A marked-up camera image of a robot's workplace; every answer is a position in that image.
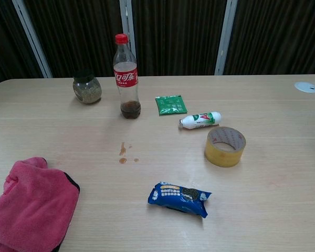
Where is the cola bottle with red cap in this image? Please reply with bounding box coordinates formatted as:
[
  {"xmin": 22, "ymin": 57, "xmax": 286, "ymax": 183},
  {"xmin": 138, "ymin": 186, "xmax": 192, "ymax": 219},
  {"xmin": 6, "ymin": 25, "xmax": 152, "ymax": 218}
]
[{"xmin": 112, "ymin": 34, "xmax": 142, "ymax": 120}]

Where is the green foil sachet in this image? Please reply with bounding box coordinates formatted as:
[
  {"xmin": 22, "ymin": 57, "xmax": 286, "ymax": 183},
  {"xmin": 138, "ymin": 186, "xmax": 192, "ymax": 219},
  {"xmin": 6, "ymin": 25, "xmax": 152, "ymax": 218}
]
[{"xmin": 154, "ymin": 94, "xmax": 188, "ymax": 116}]

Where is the round grey cable grommet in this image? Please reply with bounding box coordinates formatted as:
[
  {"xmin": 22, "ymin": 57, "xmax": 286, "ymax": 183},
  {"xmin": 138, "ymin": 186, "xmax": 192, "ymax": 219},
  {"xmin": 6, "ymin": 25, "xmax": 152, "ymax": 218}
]
[{"xmin": 294, "ymin": 81, "xmax": 315, "ymax": 93}]

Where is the yellow packing tape roll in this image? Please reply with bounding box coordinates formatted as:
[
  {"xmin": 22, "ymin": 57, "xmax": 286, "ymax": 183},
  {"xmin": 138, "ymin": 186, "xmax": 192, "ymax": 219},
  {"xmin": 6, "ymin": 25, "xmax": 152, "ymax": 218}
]
[{"xmin": 204, "ymin": 126, "xmax": 247, "ymax": 168}]

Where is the glass jar with black lid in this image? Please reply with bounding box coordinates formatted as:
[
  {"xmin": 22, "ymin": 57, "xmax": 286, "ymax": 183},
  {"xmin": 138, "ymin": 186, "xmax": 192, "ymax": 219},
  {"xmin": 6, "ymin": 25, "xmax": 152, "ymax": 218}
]
[{"xmin": 72, "ymin": 70, "xmax": 103, "ymax": 105}]

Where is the blue cookie snack pack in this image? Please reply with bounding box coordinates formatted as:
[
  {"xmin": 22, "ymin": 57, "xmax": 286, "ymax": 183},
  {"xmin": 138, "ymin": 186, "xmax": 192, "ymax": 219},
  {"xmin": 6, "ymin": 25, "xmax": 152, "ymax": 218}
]
[{"xmin": 147, "ymin": 181, "xmax": 212, "ymax": 219}]

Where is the pink cloth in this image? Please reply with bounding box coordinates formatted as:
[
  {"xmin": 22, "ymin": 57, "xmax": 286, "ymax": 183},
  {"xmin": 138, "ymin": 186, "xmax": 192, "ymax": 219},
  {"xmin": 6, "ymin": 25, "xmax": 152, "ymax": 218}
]
[{"xmin": 0, "ymin": 156, "xmax": 81, "ymax": 252}]

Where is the grey partition frame post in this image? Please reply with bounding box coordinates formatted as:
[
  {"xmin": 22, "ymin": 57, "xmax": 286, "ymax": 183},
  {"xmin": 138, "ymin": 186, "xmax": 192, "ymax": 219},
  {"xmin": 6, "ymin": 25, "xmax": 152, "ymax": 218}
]
[
  {"xmin": 11, "ymin": 0, "xmax": 54, "ymax": 79},
  {"xmin": 214, "ymin": 0, "xmax": 238, "ymax": 76},
  {"xmin": 119, "ymin": 0, "xmax": 138, "ymax": 77}
]

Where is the small white green drink bottle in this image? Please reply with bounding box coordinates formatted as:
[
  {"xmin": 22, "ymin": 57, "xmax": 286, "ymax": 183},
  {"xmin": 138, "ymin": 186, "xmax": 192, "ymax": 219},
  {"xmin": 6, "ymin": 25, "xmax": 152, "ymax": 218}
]
[{"xmin": 178, "ymin": 111, "xmax": 222, "ymax": 130}]

